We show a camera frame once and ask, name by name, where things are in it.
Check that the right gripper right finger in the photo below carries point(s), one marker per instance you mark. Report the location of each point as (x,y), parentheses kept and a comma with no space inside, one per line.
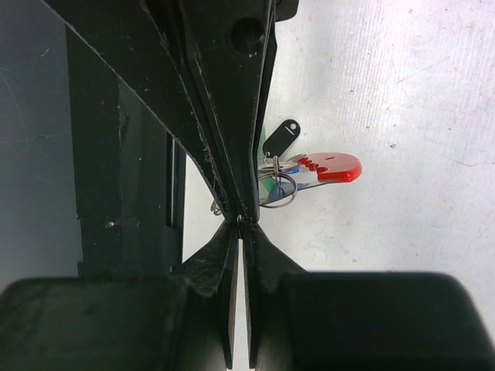
(302,320)

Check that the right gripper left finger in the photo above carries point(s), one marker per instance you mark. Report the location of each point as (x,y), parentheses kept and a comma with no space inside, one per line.
(181,321)

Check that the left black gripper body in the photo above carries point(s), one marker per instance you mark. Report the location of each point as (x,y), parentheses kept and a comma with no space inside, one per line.
(285,9)

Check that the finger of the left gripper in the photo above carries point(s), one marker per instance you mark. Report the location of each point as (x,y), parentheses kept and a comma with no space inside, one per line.
(226,45)
(124,35)

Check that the small key black tag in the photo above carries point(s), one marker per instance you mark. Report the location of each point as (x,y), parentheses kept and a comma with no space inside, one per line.
(281,139)

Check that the red handle spring keyring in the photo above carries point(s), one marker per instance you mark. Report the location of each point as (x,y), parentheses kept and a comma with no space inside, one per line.
(316,169)

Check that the green key tag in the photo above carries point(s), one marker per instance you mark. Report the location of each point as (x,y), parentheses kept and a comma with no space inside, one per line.
(268,191)

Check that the blue key tag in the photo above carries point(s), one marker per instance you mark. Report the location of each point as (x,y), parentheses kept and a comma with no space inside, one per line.
(290,167)

